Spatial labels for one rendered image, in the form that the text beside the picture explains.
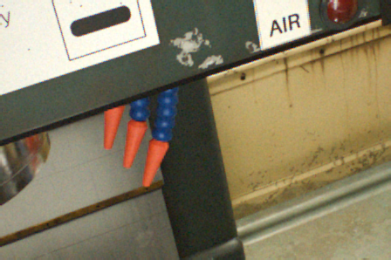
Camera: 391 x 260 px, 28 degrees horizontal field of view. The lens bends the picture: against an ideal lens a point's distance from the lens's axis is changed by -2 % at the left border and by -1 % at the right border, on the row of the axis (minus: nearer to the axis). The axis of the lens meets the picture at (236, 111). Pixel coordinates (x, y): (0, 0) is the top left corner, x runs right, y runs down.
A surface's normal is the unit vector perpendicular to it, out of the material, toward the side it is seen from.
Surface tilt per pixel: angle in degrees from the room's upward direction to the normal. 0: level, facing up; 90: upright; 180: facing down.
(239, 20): 90
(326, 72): 90
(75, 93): 90
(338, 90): 90
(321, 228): 0
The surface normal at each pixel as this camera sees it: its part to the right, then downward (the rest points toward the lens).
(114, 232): 0.37, 0.44
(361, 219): -0.15, -0.84
